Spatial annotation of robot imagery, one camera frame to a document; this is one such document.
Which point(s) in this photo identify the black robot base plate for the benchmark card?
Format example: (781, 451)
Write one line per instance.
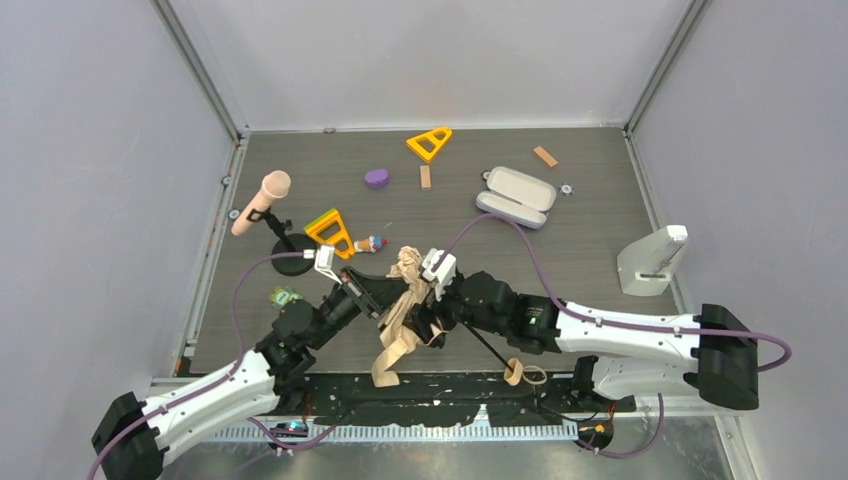
(435, 399)

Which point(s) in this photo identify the orange green triangle block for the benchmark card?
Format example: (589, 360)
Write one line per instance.
(330, 229)

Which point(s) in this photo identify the white stand holder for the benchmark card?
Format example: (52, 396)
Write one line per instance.
(645, 267)

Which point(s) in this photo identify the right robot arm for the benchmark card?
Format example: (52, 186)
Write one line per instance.
(710, 354)

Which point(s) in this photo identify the small ice cream toy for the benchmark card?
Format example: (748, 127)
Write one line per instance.
(371, 244)

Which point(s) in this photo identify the white glasses case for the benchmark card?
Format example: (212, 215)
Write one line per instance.
(516, 196)

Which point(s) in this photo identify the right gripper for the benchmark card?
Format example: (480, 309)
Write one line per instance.
(439, 310)

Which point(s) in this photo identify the beige folding umbrella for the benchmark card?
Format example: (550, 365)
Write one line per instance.
(396, 326)

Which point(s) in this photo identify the yellow triangle frame block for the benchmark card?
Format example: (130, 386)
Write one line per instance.
(426, 146)

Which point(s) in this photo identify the small wooden block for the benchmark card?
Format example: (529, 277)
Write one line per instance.
(425, 177)
(545, 156)

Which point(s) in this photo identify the pink toy microphone on stand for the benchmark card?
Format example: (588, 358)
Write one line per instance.
(292, 253)

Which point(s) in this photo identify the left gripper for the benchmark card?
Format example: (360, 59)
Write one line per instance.
(357, 291)

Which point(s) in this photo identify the small green sticker toy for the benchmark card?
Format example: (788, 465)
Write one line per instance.
(282, 296)

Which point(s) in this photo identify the purple heart-shaped box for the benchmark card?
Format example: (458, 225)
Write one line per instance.
(377, 179)

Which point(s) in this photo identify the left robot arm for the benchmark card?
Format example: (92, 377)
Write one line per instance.
(137, 439)

